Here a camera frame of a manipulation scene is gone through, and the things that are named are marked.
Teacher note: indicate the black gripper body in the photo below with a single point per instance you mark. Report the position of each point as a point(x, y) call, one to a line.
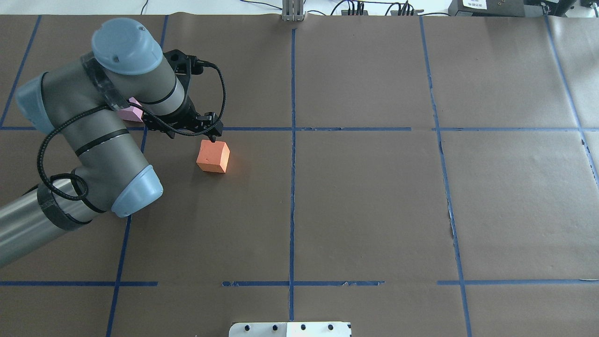
point(186, 118)

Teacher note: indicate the orange foam cube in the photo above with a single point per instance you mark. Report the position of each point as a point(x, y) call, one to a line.
point(213, 156)

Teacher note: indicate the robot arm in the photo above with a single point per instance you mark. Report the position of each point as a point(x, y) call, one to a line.
point(88, 163)

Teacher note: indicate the pink foam cube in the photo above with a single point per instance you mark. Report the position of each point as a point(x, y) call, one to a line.
point(131, 113)

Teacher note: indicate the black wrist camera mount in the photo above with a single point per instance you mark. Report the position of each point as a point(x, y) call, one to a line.
point(184, 67)

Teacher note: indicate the aluminium frame post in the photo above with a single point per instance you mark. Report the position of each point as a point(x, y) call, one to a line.
point(293, 10)

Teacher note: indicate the white pedestal column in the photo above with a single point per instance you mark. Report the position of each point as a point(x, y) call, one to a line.
point(291, 329)

